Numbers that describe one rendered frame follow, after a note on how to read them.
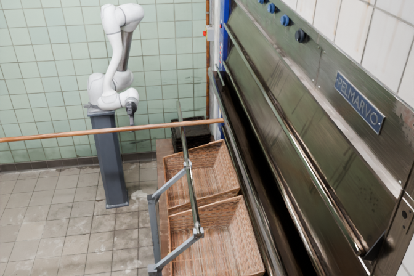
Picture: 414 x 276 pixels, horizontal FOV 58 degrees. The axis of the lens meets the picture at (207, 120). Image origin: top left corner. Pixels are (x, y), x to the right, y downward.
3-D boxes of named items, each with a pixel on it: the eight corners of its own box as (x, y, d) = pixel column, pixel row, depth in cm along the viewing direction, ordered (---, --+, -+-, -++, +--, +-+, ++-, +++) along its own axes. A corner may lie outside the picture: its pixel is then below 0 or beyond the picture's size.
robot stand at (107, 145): (106, 193, 354) (88, 101, 301) (127, 190, 358) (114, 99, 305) (105, 209, 337) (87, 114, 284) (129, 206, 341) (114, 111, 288)
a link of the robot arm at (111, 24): (112, 34, 241) (128, 28, 250) (104, 5, 234) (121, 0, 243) (101, 34, 250) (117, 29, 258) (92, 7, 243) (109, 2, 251)
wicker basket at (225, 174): (223, 166, 298) (225, 137, 283) (239, 218, 251) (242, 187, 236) (162, 172, 292) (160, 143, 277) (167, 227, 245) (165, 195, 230)
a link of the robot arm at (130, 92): (140, 107, 265) (122, 111, 265) (140, 97, 278) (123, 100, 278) (137, 93, 259) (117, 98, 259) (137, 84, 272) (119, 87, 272)
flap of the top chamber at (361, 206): (229, 27, 241) (241, -4, 232) (370, 259, 91) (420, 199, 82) (223, 25, 239) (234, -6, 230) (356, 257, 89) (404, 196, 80)
